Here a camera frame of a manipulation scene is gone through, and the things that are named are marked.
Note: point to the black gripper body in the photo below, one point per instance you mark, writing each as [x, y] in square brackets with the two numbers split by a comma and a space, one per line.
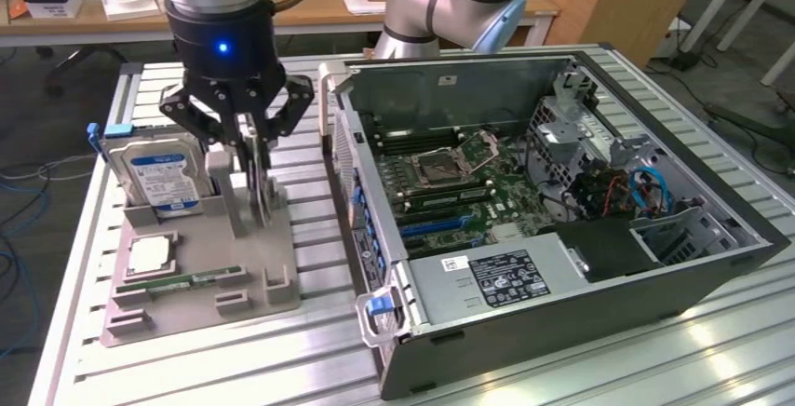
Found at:
[223, 43]

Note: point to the graphics card with metal bracket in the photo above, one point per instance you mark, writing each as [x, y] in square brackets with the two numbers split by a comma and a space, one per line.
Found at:
[260, 196]

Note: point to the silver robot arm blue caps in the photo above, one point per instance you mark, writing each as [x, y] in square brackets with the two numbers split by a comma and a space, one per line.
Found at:
[421, 5]

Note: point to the white round holder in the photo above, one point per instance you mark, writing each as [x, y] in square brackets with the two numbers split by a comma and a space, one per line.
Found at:
[129, 2]

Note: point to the wooden desk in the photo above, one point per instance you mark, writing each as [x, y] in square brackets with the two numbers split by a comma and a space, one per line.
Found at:
[329, 18]

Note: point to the black RAM slots bank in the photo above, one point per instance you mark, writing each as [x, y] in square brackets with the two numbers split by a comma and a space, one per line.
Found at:
[416, 138]

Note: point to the blue card retainer strip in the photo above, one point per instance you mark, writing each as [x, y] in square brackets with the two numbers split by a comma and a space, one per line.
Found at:
[356, 196]

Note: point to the black chair base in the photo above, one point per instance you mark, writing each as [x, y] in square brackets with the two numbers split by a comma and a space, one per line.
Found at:
[74, 66]

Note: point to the CPU socket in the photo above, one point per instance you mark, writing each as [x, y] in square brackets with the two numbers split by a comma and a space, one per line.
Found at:
[437, 168]

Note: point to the white box with black lid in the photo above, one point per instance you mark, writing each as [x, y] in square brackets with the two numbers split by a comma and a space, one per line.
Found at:
[49, 5]

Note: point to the silver CPU chip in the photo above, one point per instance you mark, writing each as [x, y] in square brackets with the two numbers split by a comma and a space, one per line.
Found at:
[152, 254]

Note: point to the black RAM stick with label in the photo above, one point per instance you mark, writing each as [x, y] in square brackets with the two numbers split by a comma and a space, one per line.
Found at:
[447, 195]

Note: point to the metal socket cover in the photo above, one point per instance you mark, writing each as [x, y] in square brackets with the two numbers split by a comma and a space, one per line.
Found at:
[479, 147]

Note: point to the green RAM stick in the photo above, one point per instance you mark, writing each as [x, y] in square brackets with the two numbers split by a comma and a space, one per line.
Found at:
[173, 280]

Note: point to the grey parts rack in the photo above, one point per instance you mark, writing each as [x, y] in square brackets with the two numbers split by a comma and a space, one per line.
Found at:
[204, 294]

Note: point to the green motherboard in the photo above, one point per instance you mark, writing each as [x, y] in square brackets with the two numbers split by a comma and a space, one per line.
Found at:
[515, 206]

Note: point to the blue case release tab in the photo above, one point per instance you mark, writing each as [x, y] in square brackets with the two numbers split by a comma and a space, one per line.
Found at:
[379, 306]

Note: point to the metal drive cage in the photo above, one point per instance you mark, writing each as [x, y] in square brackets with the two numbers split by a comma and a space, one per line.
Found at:
[571, 145]

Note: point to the grey power supply unit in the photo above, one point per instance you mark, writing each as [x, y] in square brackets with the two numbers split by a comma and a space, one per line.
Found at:
[496, 280]

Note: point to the wooden cabinet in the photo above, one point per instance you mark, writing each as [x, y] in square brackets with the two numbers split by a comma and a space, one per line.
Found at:
[620, 5]

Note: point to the black plastic cover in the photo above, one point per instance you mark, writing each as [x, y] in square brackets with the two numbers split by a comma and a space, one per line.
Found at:
[608, 250]

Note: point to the black power adapter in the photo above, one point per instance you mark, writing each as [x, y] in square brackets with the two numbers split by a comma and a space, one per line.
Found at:
[680, 61]

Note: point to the black open PC case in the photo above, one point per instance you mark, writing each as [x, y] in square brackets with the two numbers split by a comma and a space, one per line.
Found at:
[559, 331]

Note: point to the grey disk bay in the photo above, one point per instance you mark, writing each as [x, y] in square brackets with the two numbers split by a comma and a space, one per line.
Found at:
[676, 234]

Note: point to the black floor stand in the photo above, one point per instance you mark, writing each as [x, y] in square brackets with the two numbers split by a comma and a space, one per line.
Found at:
[751, 122]

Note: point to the hard disk with blue bracket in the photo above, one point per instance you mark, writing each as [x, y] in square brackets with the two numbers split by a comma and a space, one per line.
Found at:
[154, 178]

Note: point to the white table frame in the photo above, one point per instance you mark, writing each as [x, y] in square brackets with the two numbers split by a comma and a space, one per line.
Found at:
[747, 10]

